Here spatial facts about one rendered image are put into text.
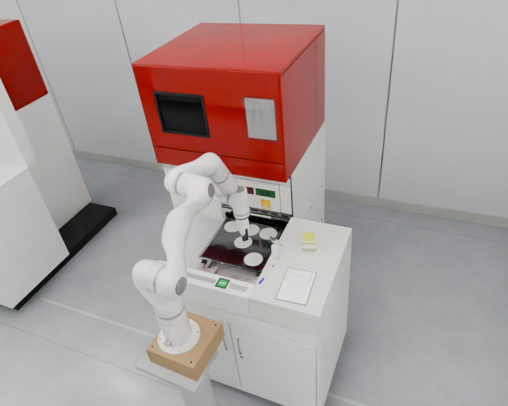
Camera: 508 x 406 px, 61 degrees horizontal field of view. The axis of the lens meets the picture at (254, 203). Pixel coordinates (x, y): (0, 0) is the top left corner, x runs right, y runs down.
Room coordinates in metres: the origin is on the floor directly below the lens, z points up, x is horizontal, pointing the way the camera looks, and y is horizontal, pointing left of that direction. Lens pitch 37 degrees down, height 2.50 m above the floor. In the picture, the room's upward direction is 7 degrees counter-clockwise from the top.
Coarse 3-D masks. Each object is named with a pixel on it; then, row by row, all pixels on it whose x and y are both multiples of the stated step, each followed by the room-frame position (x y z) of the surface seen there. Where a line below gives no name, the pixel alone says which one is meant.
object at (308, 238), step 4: (304, 232) 1.67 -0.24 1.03; (308, 232) 1.66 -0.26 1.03; (312, 232) 1.66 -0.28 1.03; (316, 232) 1.66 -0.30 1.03; (304, 236) 1.63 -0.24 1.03; (308, 236) 1.63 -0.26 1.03; (312, 236) 1.63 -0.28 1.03; (316, 236) 1.63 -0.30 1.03; (304, 240) 1.60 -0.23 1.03; (308, 240) 1.60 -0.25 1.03; (312, 240) 1.60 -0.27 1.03; (304, 244) 1.60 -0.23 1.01; (308, 244) 1.59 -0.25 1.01; (312, 244) 1.59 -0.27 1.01; (304, 248) 1.60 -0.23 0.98; (308, 248) 1.59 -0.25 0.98; (312, 248) 1.59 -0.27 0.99
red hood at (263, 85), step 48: (192, 48) 2.35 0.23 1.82; (240, 48) 2.25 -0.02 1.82; (288, 48) 2.16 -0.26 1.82; (144, 96) 2.20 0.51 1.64; (192, 96) 2.06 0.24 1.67; (240, 96) 1.94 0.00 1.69; (288, 96) 1.93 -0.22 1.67; (192, 144) 2.09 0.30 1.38; (240, 144) 1.95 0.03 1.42; (288, 144) 1.90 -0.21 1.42
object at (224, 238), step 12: (276, 228) 1.88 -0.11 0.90; (216, 240) 1.83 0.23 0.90; (228, 240) 1.82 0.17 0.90; (252, 240) 1.80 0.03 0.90; (264, 240) 1.79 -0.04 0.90; (204, 252) 1.74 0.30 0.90; (216, 252) 1.73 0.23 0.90; (228, 252) 1.72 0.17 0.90; (240, 252) 1.71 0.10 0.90; (252, 252) 1.70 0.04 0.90; (264, 252) 1.69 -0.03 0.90; (240, 264) 1.62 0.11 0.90
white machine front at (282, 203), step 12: (168, 168) 2.24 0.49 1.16; (240, 180) 2.02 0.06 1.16; (252, 180) 1.99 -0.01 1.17; (264, 180) 1.96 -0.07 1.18; (288, 180) 1.89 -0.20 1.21; (276, 192) 1.93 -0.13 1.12; (288, 192) 1.90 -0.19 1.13; (180, 204) 2.23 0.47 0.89; (216, 204) 2.11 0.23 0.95; (252, 204) 2.00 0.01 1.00; (276, 204) 1.93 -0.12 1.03; (288, 204) 1.90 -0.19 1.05; (204, 216) 2.16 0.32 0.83; (216, 216) 2.12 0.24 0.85
